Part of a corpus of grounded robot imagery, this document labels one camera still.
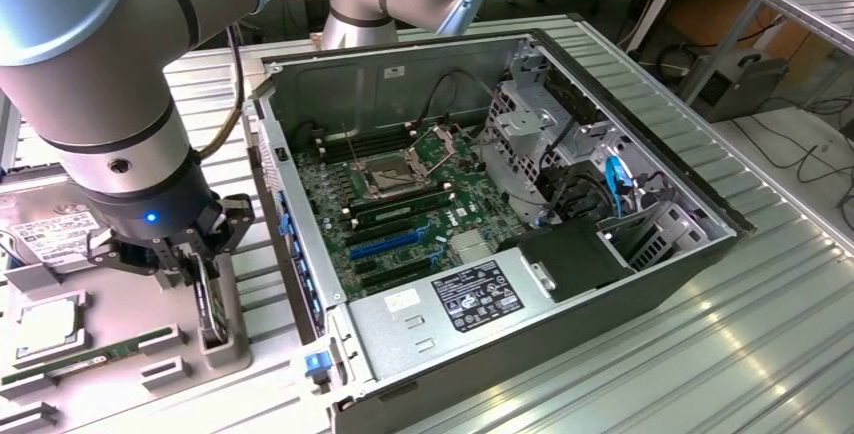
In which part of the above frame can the blue expansion slot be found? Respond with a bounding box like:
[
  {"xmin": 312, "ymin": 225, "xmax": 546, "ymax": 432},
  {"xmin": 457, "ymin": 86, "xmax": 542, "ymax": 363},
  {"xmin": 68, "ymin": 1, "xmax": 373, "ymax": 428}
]
[{"xmin": 344, "ymin": 230, "xmax": 436, "ymax": 266}]

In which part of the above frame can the black expansion slot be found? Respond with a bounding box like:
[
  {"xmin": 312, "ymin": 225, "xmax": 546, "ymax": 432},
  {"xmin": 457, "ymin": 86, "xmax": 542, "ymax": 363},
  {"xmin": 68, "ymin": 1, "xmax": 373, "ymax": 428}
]
[{"xmin": 359, "ymin": 253, "xmax": 436, "ymax": 291}]

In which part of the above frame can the silver CPU chip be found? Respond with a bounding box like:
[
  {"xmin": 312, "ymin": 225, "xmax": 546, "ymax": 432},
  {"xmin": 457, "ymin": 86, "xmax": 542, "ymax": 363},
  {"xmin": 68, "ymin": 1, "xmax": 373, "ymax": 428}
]
[{"xmin": 10, "ymin": 297, "xmax": 89, "ymax": 356}]

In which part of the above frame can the black box device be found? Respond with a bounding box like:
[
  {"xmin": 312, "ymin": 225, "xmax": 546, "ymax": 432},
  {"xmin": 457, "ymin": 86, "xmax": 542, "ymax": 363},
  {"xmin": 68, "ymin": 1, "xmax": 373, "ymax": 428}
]
[{"xmin": 684, "ymin": 45, "xmax": 790, "ymax": 124}]

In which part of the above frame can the grey parts rack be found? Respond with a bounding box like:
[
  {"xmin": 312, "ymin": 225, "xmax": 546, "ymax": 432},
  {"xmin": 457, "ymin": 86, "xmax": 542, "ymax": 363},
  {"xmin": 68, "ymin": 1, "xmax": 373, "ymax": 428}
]
[{"xmin": 0, "ymin": 173, "xmax": 256, "ymax": 434}]

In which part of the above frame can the black looped wire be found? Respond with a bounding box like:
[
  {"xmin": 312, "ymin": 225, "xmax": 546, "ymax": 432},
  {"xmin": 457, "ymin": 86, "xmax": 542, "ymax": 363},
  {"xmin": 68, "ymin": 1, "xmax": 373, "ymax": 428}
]
[{"xmin": 424, "ymin": 67, "xmax": 503, "ymax": 128}]

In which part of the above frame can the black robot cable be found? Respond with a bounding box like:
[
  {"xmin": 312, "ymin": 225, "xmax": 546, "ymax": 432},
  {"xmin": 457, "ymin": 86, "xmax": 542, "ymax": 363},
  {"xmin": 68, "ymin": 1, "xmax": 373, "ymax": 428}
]
[{"xmin": 195, "ymin": 23, "xmax": 245, "ymax": 161}]

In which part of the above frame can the grey power supply with label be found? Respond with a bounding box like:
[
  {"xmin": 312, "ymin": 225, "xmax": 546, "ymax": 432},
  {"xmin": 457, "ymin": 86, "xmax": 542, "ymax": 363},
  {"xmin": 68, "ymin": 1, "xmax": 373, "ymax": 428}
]
[{"xmin": 343, "ymin": 246, "xmax": 570, "ymax": 395}]

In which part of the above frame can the metal disk bay cage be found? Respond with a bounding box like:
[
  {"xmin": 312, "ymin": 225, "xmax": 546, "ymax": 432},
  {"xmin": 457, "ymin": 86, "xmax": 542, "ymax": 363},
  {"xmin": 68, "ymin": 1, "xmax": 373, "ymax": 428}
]
[{"xmin": 478, "ymin": 77, "xmax": 579, "ymax": 228}]

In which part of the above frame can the black open PC case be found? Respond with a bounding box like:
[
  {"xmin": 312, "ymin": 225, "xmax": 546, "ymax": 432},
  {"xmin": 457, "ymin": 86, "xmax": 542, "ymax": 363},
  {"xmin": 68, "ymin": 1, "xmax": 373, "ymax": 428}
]
[{"xmin": 240, "ymin": 26, "xmax": 759, "ymax": 434}]

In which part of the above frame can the blue flat wire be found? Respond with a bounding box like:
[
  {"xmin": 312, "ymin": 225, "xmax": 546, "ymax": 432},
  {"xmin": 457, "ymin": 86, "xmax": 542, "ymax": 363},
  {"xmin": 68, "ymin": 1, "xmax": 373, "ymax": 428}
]
[{"xmin": 602, "ymin": 152, "xmax": 636, "ymax": 219}]

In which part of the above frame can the metal slat table frame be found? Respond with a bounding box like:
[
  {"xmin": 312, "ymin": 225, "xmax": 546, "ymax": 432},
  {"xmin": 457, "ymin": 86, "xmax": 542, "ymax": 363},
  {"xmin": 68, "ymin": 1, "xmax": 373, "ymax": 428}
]
[{"xmin": 679, "ymin": 0, "xmax": 854, "ymax": 108}]

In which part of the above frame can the green motherboard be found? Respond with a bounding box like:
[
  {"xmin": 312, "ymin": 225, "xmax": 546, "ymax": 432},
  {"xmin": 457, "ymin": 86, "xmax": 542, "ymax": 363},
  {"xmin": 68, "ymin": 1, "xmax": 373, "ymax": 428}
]
[{"xmin": 291, "ymin": 121, "xmax": 530, "ymax": 301}]

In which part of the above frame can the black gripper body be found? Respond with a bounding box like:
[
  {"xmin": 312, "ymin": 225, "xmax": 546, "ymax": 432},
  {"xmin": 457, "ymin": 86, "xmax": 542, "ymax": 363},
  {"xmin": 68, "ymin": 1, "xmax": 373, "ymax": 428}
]
[{"xmin": 77, "ymin": 153, "xmax": 225, "ymax": 255}]

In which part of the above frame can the hard disk with white label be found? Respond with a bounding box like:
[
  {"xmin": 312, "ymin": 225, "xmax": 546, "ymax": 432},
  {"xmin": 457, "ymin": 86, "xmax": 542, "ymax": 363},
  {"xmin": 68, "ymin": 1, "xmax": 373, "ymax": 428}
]
[{"xmin": 0, "ymin": 192, "xmax": 108, "ymax": 275}]

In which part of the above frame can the metal socket cover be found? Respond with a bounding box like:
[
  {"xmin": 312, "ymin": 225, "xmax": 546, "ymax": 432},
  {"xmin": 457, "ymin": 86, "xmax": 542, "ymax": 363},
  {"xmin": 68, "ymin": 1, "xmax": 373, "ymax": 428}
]
[{"xmin": 404, "ymin": 122, "xmax": 463, "ymax": 176}]

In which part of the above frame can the installed green RAM stick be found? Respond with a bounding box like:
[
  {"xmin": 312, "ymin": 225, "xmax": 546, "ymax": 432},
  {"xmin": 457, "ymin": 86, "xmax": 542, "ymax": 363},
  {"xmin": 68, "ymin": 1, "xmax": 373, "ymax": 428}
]
[{"xmin": 345, "ymin": 189, "xmax": 456, "ymax": 229}]

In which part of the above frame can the black RAM slot bank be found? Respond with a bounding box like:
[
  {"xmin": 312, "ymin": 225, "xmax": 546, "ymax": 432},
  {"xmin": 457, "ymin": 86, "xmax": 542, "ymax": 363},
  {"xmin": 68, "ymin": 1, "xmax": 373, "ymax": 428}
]
[{"xmin": 311, "ymin": 122, "xmax": 416, "ymax": 166}]

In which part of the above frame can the black plastic fan shroud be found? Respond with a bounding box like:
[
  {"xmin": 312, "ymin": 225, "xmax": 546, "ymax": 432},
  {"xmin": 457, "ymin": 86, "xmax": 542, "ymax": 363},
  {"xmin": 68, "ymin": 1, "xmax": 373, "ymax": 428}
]
[{"xmin": 516, "ymin": 217, "xmax": 636, "ymax": 304}]

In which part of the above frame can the silver chipset heatsink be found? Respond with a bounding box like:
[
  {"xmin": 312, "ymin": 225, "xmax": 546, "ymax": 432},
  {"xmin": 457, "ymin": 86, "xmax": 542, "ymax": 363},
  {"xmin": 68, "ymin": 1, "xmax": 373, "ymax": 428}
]
[{"xmin": 448, "ymin": 232, "xmax": 496, "ymax": 261}]

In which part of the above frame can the thin metal locking lever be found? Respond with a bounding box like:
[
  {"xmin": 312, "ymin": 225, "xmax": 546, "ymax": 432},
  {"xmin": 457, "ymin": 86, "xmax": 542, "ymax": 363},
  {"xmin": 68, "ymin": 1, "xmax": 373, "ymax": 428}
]
[{"xmin": 340, "ymin": 122, "xmax": 365, "ymax": 168}]

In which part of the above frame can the CPU socket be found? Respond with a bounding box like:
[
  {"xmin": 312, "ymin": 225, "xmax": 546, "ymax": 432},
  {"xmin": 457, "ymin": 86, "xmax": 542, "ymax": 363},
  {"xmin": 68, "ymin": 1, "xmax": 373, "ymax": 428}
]
[{"xmin": 345, "ymin": 147, "xmax": 436, "ymax": 201}]

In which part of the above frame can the blue case latch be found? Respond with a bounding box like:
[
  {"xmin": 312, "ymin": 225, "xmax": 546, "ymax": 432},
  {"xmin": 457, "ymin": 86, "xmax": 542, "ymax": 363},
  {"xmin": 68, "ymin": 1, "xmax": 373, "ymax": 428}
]
[{"xmin": 301, "ymin": 350, "xmax": 333, "ymax": 381}]

